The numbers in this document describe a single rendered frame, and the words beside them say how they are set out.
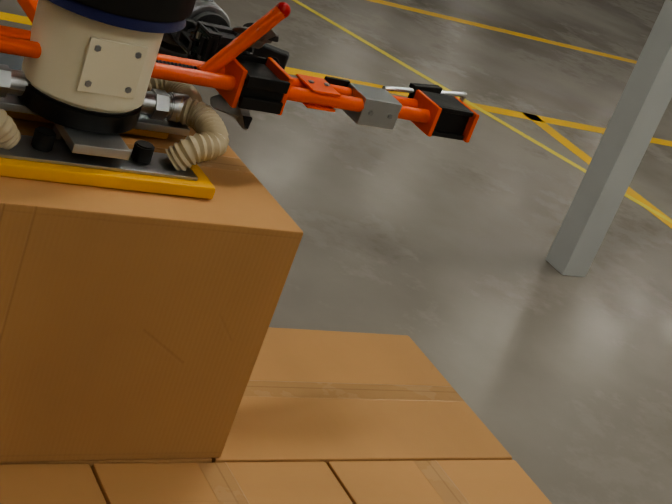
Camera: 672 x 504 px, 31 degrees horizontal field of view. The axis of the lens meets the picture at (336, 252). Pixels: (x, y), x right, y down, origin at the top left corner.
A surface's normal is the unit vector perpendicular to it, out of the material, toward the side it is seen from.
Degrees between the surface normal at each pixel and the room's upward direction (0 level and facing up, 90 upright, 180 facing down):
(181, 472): 0
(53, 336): 90
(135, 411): 90
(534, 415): 0
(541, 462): 0
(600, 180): 90
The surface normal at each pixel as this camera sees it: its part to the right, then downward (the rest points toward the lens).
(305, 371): 0.33, -0.86
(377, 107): 0.44, 0.51
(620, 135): -0.84, -0.08
